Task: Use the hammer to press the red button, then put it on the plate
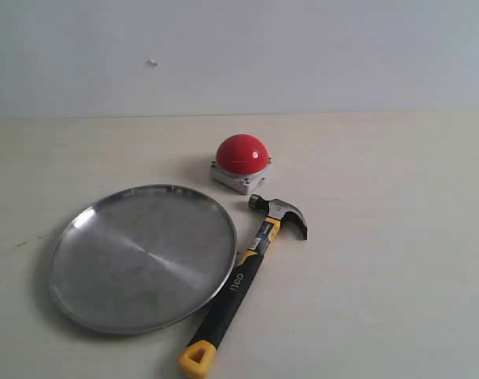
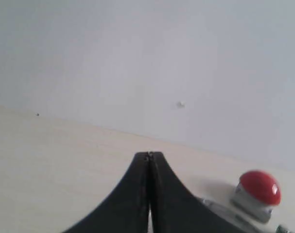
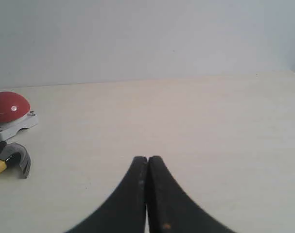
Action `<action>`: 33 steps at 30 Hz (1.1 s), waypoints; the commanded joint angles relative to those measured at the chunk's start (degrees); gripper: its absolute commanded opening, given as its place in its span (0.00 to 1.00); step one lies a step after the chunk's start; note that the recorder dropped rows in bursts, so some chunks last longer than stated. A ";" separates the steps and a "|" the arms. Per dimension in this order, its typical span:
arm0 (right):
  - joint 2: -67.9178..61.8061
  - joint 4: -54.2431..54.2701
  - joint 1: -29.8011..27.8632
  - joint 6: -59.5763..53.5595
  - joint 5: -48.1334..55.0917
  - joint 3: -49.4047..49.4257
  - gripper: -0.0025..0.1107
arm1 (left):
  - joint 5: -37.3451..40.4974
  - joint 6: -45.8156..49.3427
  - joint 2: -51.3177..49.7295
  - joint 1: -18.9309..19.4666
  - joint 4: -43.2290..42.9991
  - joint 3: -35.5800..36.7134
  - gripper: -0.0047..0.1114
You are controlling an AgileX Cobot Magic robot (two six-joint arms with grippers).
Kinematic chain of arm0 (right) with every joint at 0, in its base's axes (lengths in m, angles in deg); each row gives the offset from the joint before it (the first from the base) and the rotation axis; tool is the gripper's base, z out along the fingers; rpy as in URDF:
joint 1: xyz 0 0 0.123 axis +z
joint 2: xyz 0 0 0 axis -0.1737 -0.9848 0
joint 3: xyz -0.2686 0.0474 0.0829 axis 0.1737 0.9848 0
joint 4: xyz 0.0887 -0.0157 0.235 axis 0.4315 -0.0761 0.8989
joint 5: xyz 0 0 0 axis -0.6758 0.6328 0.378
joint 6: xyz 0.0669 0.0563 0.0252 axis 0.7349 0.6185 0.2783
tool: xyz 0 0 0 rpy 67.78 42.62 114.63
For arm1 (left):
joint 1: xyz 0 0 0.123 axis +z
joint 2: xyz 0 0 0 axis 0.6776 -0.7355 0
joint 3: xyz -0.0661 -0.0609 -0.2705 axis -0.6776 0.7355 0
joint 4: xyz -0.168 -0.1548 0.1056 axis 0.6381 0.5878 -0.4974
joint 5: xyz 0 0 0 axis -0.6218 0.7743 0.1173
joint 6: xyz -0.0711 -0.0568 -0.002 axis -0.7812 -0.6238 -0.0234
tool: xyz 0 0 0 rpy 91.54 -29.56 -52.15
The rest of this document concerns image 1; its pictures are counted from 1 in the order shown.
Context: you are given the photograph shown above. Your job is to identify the red dome push button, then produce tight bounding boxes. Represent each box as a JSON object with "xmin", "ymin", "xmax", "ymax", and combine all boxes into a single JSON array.
[{"xmin": 210, "ymin": 134, "xmax": 271, "ymax": 195}]

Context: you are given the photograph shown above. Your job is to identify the black and yellow claw hammer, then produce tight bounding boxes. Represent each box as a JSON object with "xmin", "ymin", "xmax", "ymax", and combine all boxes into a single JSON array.
[{"xmin": 178, "ymin": 194, "xmax": 308, "ymax": 378}]

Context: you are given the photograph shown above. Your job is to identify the round stainless steel plate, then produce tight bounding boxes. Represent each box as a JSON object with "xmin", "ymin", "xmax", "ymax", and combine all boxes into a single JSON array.
[{"xmin": 49, "ymin": 184, "xmax": 237, "ymax": 336}]

